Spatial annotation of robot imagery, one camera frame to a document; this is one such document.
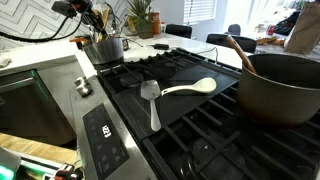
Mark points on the red can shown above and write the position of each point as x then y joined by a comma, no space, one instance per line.
271,30

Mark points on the black dining chair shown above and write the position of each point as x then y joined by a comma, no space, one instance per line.
179,30
234,29
246,43

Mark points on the black griddle plate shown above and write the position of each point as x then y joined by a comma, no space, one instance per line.
180,100

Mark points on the white plastic spoon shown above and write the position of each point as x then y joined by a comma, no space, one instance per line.
200,86

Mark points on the white window blinds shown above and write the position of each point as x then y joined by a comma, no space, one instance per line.
199,10

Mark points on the stainless dishwasher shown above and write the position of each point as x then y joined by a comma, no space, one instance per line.
33,106

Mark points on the brown wooden spoon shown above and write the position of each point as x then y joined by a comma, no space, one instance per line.
241,55

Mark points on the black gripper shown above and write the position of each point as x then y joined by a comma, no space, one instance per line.
89,11

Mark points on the potted green plant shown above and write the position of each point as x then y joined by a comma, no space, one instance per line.
143,23

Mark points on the red and black clamp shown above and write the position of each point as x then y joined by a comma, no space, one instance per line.
66,171

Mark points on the stainless gas stove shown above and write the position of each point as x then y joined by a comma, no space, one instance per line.
206,143

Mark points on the black power adapter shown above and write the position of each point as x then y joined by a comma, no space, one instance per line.
161,46

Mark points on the silver utensil holder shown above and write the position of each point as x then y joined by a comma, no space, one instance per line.
104,51

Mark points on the brown paper bag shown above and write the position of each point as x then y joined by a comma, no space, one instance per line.
305,30

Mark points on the silver stove knob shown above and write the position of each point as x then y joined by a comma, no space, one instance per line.
83,86

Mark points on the metal whisk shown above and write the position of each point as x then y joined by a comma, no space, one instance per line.
113,25

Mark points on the orange bottle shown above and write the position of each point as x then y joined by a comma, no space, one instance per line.
156,22

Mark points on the white cloth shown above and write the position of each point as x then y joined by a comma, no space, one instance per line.
4,62

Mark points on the bread pieces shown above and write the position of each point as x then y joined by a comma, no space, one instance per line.
270,40

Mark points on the dark grey cooking pot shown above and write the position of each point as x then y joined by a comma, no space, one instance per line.
276,96

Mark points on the green lit device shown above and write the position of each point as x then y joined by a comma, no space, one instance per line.
7,165

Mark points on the silver metal spatula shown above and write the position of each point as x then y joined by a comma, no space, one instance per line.
151,95

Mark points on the black and red bag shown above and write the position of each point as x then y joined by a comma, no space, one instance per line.
288,24

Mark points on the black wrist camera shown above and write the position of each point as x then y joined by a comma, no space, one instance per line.
64,8

